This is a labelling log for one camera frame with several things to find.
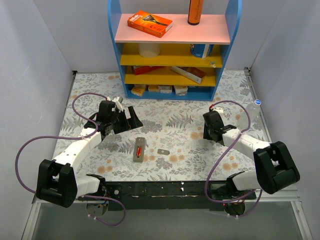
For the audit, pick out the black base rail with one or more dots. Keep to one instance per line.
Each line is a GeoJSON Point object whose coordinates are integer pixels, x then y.
{"type": "Point", "coordinates": [172, 195]}

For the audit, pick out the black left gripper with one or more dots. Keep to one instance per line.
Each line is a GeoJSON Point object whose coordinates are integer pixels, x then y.
{"type": "Point", "coordinates": [125, 120]}

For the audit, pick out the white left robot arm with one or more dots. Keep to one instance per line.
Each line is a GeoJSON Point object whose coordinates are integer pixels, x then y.
{"type": "Point", "coordinates": [57, 182]}

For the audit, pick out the red box left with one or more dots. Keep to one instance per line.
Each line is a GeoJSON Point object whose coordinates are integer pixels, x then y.
{"type": "Point", "coordinates": [139, 69]}

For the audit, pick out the grey battery cover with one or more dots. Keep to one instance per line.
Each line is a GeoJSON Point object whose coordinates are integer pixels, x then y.
{"type": "Point", "coordinates": [163, 152]}

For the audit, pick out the blue shelf unit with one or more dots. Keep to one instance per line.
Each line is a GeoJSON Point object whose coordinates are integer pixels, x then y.
{"type": "Point", "coordinates": [219, 30]}

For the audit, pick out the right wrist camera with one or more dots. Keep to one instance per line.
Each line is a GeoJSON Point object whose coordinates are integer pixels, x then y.
{"type": "Point", "coordinates": [220, 110]}

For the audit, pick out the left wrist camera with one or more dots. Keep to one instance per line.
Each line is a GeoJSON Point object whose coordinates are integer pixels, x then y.
{"type": "Point", "coordinates": [118, 103]}

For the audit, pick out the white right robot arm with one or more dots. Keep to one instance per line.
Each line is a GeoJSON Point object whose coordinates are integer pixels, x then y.
{"type": "Point", "coordinates": [274, 166]}

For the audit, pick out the white soap box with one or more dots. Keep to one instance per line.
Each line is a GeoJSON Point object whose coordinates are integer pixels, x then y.
{"type": "Point", "coordinates": [180, 90]}

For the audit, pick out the red white long box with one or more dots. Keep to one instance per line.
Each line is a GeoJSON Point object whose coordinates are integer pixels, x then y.
{"type": "Point", "coordinates": [192, 73]}

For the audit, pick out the white cup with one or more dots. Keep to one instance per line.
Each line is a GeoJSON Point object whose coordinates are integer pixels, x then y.
{"type": "Point", "coordinates": [149, 50]}

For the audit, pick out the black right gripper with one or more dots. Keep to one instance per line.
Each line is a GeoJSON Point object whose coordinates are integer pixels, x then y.
{"type": "Point", "coordinates": [207, 132]}

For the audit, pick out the clear plastic water bottle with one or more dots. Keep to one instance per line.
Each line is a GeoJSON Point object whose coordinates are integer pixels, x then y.
{"type": "Point", "coordinates": [253, 110]}

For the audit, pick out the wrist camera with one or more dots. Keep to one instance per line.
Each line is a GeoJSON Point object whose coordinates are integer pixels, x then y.
{"type": "Point", "coordinates": [220, 110]}
{"type": "Point", "coordinates": [118, 103]}

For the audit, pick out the red yellow battery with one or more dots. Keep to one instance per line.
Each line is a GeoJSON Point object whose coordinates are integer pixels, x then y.
{"type": "Point", "coordinates": [139, 151]}

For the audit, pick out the orange bottle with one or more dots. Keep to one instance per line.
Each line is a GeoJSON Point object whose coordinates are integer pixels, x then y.
{"type": "Point", "coordinates": [195, 12]}

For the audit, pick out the floral tablecloth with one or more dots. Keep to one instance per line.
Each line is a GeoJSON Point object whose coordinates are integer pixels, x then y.
{"type": "Point", "coordinates": [173, 125]}

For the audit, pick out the yellow soap box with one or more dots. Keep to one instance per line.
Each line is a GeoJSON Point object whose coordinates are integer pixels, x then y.
{"type": "Point", "coordinates": [139, 89]}

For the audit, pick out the orange razor box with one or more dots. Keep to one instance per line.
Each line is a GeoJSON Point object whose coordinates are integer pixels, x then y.
{"type": "Point", "coordinates": [149, 23]}

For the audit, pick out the grey remote control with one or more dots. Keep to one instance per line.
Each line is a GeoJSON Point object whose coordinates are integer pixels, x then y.
{"type": "Point", "coordinates": [139, 142]}

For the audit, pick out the blue white can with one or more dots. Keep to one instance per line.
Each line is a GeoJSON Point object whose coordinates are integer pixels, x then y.
{"type": "Point", "coordinates": [201, 50]}

